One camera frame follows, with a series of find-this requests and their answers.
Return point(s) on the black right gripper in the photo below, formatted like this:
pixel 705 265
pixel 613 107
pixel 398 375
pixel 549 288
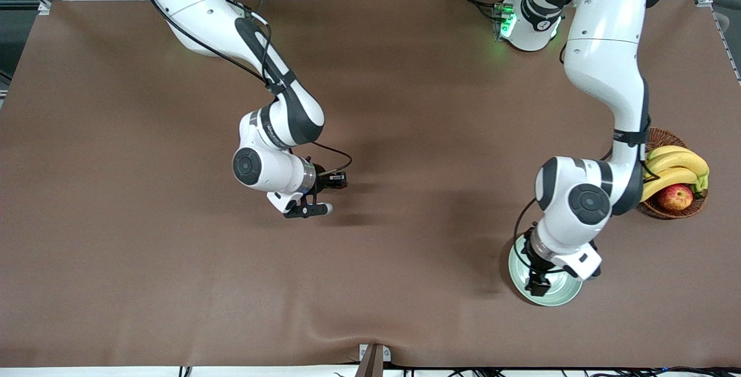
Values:
pixel 323 180

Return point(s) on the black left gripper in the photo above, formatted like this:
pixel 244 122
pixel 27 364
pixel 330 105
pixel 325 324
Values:
pixel 540 268

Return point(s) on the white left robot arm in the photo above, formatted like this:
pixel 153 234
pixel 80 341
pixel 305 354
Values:
pixel 602 18

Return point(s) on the pale green round plate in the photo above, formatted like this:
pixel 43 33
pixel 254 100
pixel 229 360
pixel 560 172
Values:
pixel 564 293

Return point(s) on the large table cover mat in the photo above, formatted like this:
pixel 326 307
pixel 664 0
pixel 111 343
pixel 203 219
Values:
pixel 370 278

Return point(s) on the red yellow apple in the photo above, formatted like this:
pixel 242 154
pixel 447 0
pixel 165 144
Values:
pixel 675 197

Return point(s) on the yellow banana bunch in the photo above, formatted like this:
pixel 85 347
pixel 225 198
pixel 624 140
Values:
pixel 677 163

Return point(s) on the brown wicker basket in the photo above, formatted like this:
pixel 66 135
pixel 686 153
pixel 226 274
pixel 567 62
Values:
pixel 666 136

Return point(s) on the grey metal table bracket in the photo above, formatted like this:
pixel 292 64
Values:
pixel 373 362

